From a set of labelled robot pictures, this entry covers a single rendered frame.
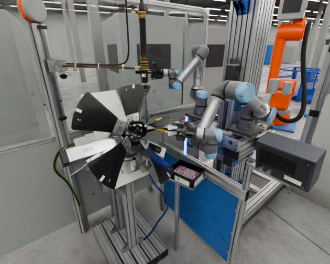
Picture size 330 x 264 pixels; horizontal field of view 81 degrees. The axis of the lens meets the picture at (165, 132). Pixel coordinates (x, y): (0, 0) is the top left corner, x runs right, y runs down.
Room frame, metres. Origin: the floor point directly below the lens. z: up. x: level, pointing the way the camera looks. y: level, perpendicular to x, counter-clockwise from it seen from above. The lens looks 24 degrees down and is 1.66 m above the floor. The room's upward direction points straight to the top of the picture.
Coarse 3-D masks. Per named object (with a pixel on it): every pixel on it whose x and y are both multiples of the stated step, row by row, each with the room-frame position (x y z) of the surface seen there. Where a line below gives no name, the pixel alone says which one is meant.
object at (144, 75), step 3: (141, 0) 1.15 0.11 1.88; (141, 3) 1.15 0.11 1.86; (144, 3) 1.16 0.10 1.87; (138, 6) 1.15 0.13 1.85; (141, 6) 1.14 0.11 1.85; (144, 6) 1.15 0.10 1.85; (138, 9) 1.15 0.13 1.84; (141, 9) 1.18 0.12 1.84; (144, 9) 1.15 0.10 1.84; (144, 72) 1.14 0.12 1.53; (147, 72) 1.15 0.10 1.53; (144, 75) 1.14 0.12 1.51; (147, 75) 1.15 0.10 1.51; (144, 78) 1.14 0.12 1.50; (147, 78) 1.15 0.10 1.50; (144, 81) 1.14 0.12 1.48; (147, 81) 1.15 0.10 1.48; (144, 87) 1.15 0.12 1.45; (147, 87) 1.16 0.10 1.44
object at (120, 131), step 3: (117, 120) 1.08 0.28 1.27; (120, 120) 1.08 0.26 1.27; (117, 123) 1.08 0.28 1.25; (120, 123) 1.08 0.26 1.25; (123, 123) 1.09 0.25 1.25; (126, 123) 1.09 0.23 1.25; (117, 126) 1.08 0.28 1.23; (120, 126) 1.08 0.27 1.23; (123, 126) 1.09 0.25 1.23; (114, 129) 1.08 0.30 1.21; (117, 129) 1.08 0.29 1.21; (120, 129) 1.08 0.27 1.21; (123, 129) 1.09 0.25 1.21; (114, 132) 1.08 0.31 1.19; (120, 132) 1.08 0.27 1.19; (123, 132) 1.09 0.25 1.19
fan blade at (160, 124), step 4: (168, 116) 1.37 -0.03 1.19; (160, 120) 1.29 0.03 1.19; (164, 120) 1.30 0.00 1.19; (168, 120) 1.30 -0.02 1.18; (172, 120) 1.31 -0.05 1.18; (176, 120) 1.32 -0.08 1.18; (148, 124) 1.22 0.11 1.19; (152, 124) 1.21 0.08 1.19; (156, 124) 1.21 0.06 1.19; (160, 124) 1.21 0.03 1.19; (164, 124) 1.22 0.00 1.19; (168, 124) 1.23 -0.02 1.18; (160, 128) 1.15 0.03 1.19; (164, 128) 1.16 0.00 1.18
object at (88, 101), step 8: (88, 96) 1.07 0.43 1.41; (80, 104) 1.05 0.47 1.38; (88, 104) 1.06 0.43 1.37; (96, 104) 1.07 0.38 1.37; (88, 112) 1.04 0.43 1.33; (96, 112) 1.05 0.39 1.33; (104, 112) 1.07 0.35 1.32; (72, 120) 1.01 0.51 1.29; (88, 120) 1.04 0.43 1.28; (96, 120) 1.05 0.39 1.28; (104, 120) 1.06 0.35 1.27; (112, 120) 1.07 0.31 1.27; (72, 128) 1.00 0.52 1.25; (80, 128) 1.02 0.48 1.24; (88, 128) 1.03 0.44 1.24; (96, 128) 1.05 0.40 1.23; (104, 128) 1.06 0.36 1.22; (112, 128) 1.07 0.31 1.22
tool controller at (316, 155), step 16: (256, 144) 0.88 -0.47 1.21; (272, 144) 0.83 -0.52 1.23; (288, 144) 0.81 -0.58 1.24; (304, 144) 0.79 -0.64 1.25; (256, 160) 0.89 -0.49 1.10; (272, 160) 0.81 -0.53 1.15; (288, 160) 0.76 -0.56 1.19; (304, 160) 0.71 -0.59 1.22; (320, 160) 0.70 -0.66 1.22; (288, 176) 0.76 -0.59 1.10; (304, 176) 0.71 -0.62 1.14
